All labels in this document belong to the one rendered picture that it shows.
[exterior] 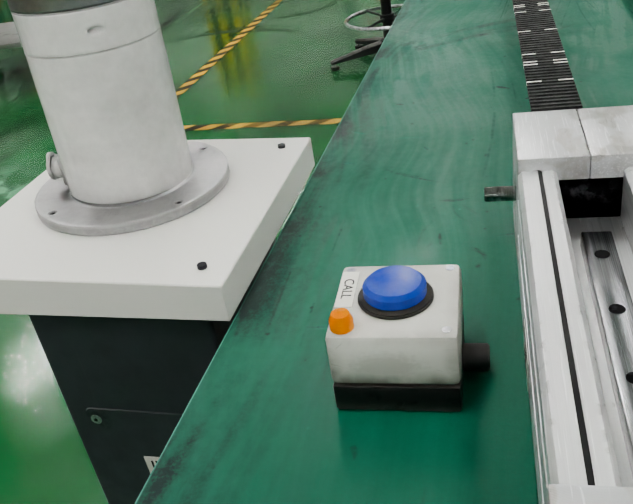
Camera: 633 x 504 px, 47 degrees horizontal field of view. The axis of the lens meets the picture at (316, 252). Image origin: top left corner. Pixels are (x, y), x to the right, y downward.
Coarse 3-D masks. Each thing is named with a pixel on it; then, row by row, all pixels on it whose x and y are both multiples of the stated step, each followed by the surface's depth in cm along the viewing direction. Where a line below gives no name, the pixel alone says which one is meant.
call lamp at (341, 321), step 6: (336, 312) 44; (342, 312) 44; (348, 312) 44; (330, 318) 44; (336, 318) 44; (342, 318) 44; (348, 318) 44; (330, 324) 44; (336, 324) 44; (342, 324) 44; (348, 324) 44; (330, 330) 45; (336, 330) 44; (342, 330) 44; (348, 330) 44
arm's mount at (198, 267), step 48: (240, 144) 79; (288, 144) 78; (240, 192) 69; (288, 192) 71; (0, 240) 67; (48, 240) 66; (96, 240) 64; (144, 240) 63; (192, 240) 62; (240, 240) 61; (0, 288) 61; (48, 288) 60; (96, 288) 59; (144, 288) 58; (192, 288) 56; (240, 288) 59
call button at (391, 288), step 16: (384, 272) 47; (400, 272) 46; (416, 272) 46; (368, 288) 46; (384, 288) 45; (400, 288) 45; (416, 288) 45; (384, 304) 45; (400, 304) 44; (416, 304) 45
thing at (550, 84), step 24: (528, 0) 113; (528, 24) 102; (552, 24) 100; (528, 48) 93; (552, 48) 92; (528, 72) 86; (552, 72) 84; (528, 96) 80; (552, 96) 78; (576, 96) 77
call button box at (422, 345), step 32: (352, 288) 48; (448, 288) 47; (384, 320) 45; (416, 320) 44; (448, 320) 44; (352, 352) 44; (384, 352) 44; (416, 352) 43; (448, 352) 43; (480, 352) 47; (352, 384) 46; (384, 384) 46; (416, 384) 45; (448, 384) 44
